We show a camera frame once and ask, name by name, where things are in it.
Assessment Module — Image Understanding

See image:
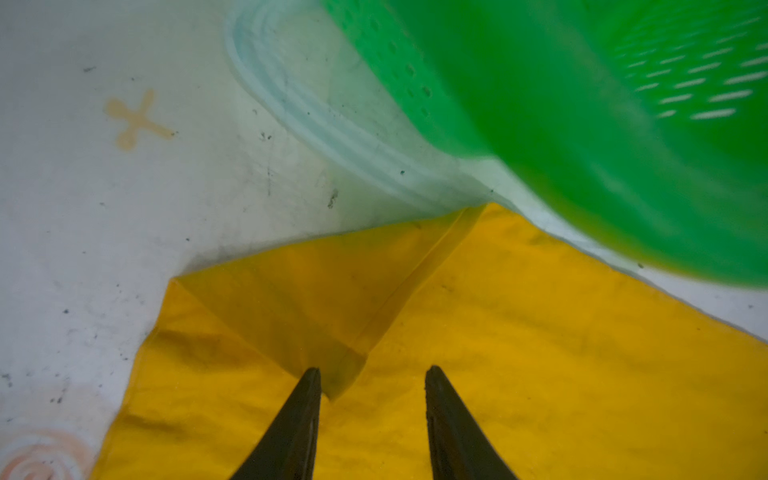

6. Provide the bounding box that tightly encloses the green plastic basket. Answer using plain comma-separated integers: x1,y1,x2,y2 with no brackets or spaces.
325,1,767,286

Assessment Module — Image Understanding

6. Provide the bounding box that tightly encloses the yellow t-shirt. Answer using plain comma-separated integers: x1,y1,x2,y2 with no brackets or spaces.
92,204,767,479

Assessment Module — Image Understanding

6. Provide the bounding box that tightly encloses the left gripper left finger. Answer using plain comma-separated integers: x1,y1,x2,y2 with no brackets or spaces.
231,368,322,480

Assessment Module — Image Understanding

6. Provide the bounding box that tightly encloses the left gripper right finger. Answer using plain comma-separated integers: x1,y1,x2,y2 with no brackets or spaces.
425,365,517,480

